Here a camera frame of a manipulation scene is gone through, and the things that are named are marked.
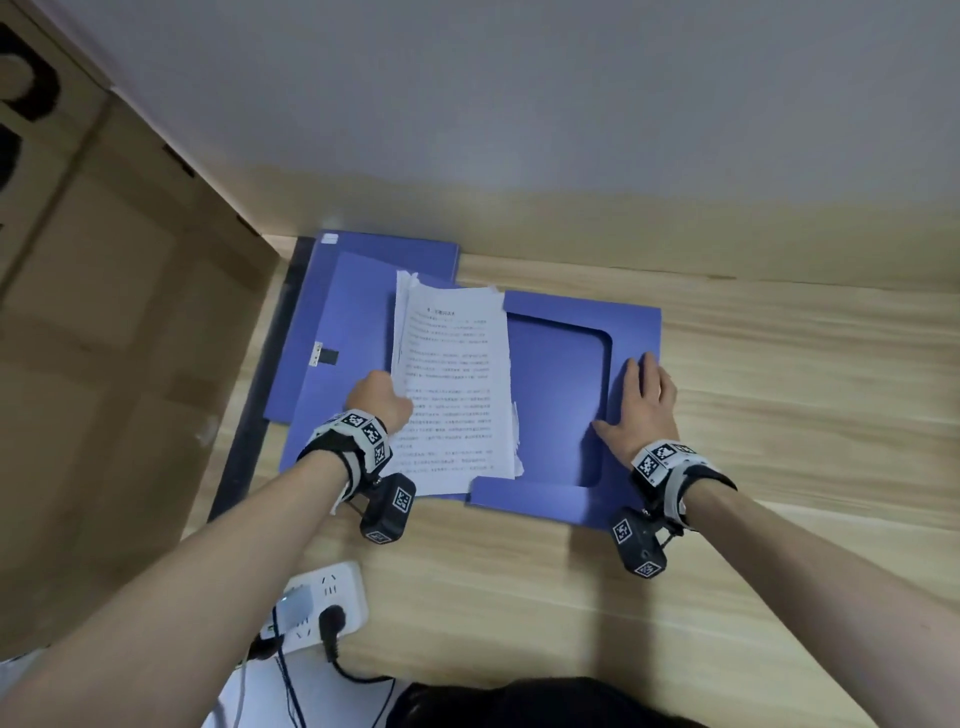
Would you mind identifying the person's left hand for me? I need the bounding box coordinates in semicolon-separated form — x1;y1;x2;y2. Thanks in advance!
343;370;415;444

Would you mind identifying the person's right hand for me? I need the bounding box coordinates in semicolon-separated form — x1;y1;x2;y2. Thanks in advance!
591;352;681;460

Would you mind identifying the blue file box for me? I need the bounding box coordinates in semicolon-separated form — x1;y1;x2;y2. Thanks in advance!
279;251;663;531
262;229;461;426

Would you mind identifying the stack of printed white papers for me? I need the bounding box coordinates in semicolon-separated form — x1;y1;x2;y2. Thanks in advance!
389;270;526;500

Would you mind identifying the person's left forearm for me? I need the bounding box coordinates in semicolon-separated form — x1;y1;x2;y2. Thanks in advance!
0;448;354;728

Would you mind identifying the person's right forearm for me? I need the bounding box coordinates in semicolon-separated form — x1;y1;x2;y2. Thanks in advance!
678;480;960;728

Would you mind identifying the closed blue file box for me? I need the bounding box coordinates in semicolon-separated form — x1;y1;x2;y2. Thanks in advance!
262;229;461;426

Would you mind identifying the white power strip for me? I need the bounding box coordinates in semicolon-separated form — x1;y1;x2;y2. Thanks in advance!
257;560;371;655

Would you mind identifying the white plug adapter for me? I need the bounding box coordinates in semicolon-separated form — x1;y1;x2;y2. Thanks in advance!
279;585;318;625

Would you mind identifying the black power plug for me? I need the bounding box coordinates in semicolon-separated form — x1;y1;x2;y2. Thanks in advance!
318;605;351;666

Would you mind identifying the person's black clothing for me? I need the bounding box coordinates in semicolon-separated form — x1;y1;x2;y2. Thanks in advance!
385;676;715;728

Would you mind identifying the large brown cardboard box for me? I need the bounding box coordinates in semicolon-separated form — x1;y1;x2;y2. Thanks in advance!
0;0;283;665

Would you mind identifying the left wrist marker strap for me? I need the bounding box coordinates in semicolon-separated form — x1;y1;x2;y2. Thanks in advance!
296;408;396;516

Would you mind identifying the wrist marker strap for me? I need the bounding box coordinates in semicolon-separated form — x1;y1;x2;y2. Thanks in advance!
628;440;738;532
296;408;396;516

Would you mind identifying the right wrist marker strap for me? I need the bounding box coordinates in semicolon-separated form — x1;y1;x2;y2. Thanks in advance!
628;440;738;532

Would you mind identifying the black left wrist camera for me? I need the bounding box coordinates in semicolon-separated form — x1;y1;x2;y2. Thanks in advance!
359;472;419;546

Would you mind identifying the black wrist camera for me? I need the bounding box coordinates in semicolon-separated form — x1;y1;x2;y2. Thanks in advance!
359;472;419;546
610;506;669;581

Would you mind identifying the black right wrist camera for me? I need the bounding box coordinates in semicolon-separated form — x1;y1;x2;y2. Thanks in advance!
610;506;669;581

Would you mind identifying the black power cable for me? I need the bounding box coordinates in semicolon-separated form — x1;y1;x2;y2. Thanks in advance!
330;648;399;728

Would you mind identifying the blue cable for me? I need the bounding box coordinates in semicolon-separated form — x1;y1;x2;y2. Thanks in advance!
270;606;310;728

